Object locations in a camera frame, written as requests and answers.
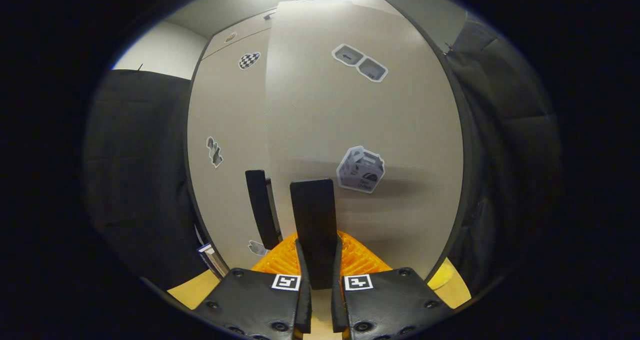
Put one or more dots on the grey cabinet door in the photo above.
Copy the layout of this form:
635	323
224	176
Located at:
320	119
225	109

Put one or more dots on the black backdrop cloth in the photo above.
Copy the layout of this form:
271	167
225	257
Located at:
135	180

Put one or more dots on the grey double-door shoe cabinet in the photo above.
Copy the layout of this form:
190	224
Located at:
225	104

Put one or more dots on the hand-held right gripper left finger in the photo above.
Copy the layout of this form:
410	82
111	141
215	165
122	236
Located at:
260	305

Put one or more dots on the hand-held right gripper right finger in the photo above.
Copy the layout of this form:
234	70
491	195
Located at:
390	305

